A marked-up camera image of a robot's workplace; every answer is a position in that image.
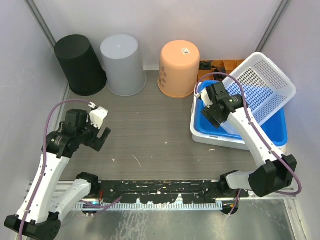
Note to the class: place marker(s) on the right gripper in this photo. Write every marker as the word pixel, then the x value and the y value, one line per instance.
pixel 215 121

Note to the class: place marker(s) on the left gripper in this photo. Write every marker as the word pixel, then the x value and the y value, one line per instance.
pixel 96 142

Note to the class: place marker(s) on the blue perforated basket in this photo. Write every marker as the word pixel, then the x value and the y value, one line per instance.
pixel 267 88

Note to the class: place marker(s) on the grey bucket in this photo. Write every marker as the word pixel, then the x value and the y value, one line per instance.
pixel 123 65

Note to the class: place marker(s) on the black bucket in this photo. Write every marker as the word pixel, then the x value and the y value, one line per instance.
pixel 80 65

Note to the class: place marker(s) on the blue plastic tub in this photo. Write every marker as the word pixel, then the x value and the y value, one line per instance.
pixel 275 130

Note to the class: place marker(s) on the orange bucket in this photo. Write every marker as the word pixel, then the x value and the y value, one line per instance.
pixel 178 69

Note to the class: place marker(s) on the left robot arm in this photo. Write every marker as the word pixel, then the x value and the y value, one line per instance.
pixel 40 217

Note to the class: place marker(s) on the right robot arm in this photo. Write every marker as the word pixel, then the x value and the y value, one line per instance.
pixel 275 170

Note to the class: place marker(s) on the white plastic tub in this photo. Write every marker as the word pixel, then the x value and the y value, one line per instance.
pixel 212 140

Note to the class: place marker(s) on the dark rolled item centre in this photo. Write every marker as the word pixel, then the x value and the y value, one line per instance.
pixel 218 77

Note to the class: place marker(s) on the dark rolled item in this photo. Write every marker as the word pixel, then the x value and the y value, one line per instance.
pixel 218 77
pixel 205 65

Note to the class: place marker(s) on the orange compartment organizer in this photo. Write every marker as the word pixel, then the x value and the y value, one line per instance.
pixel 229 64

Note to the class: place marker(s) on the dark rolled item far left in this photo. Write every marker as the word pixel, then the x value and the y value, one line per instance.
pixel 205 65

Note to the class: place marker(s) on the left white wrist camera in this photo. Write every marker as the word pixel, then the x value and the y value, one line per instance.
pixel 97 115

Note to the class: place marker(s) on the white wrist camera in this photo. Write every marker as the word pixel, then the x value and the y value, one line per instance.
pixel 204 97
pixel 97 115

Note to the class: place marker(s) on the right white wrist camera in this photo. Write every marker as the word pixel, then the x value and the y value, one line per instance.
pixel 204 97

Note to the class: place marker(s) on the black mounting rail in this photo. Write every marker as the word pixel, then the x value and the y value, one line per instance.
pixel 160 191

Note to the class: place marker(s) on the white cable duct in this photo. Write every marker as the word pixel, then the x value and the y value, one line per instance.
pixel 176 206

